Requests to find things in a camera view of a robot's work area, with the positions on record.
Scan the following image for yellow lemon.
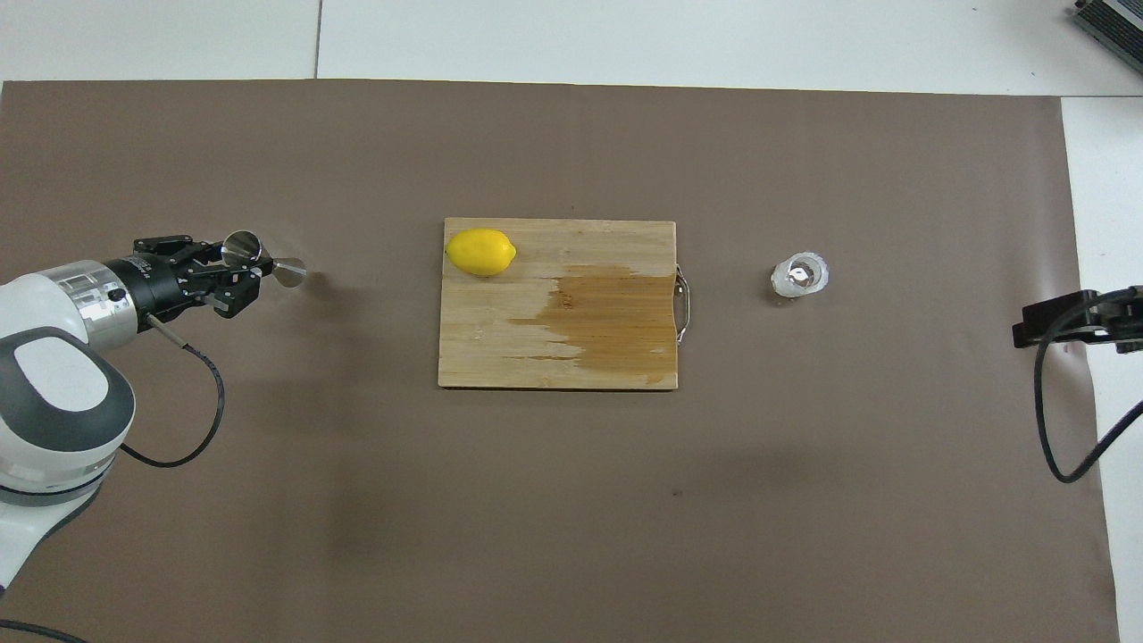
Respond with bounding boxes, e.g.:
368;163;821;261
446;229;518;277

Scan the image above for wooden cutting board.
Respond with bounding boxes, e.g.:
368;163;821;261
438;217;693;391

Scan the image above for steel double jigger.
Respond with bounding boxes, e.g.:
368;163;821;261
221;230;308;289

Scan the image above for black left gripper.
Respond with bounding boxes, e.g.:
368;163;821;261
104;234;263;321

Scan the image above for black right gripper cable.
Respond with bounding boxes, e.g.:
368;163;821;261
1033;288;1143;484

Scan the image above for brown paper table mat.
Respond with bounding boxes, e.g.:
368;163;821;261
0;79;1122;643

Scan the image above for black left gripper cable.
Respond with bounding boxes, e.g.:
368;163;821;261
119;314;227;469

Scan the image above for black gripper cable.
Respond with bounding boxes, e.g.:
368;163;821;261
119;314;227;469
1033;288;1143;484

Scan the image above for grey metal device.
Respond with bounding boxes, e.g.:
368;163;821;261
1069;0;1143;74

